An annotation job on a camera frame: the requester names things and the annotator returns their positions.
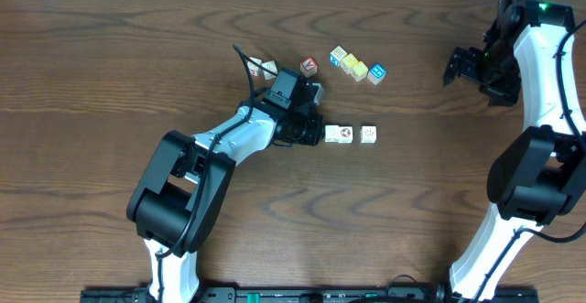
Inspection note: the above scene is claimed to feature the green letter Z block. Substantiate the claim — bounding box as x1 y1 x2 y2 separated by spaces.
324 124 340 143

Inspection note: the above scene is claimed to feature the red picture wooden block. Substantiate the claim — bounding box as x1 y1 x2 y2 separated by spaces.
338 126 353 144

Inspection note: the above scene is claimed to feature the plain drawing wooden block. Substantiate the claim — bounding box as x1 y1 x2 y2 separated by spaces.
361 125 377 144

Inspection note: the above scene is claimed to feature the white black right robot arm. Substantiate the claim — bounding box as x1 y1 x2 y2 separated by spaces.
425 0 585 302

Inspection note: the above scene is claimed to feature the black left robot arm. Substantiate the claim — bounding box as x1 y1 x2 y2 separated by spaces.
126 102 324 302

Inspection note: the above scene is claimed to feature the red letter A block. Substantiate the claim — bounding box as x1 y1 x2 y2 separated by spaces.
299 57 318 78

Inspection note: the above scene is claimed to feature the blue letter T block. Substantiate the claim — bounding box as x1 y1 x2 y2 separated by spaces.
262 60 278 80

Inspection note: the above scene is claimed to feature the blue topped wooden block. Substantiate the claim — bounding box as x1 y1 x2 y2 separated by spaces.
367 63 386 85

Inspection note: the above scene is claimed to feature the red number 3 block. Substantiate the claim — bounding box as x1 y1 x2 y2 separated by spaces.
247 57 262 77

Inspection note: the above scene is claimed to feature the yellow topped wooden block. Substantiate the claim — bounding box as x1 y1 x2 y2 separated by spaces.
340 53 359 74

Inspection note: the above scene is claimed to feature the blue letter X block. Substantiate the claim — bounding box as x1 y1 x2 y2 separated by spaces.
329 46 347 68

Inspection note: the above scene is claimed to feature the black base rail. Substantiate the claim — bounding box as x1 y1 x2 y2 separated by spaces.
80 275 540 303

